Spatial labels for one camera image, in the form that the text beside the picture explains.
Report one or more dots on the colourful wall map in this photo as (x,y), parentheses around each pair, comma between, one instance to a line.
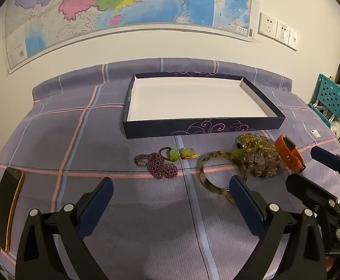
(129,0)

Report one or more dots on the teal plastic stool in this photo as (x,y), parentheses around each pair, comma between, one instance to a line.
(331,93)

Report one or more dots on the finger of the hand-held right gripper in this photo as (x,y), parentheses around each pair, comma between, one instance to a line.
(307,189)
(324,157)

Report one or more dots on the orange smart watch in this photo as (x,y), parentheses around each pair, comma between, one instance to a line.
(289,154)

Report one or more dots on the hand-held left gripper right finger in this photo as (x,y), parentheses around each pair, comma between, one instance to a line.
(245,204)

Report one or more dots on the black phone with orange edge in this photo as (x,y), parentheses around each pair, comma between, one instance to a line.
(5,204)

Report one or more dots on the dark blue shallow box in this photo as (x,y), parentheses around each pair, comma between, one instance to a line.
(187,102)

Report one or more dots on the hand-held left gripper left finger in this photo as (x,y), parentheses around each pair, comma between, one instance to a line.
(95,207)

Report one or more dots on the tortoiseshell bangle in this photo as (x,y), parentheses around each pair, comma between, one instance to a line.
(201,176)

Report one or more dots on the small white blanket tag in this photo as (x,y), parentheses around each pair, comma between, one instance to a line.
(315,133)

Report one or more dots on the white wall socket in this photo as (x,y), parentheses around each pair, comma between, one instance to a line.
(293,38)
(283,32)
(267,24)

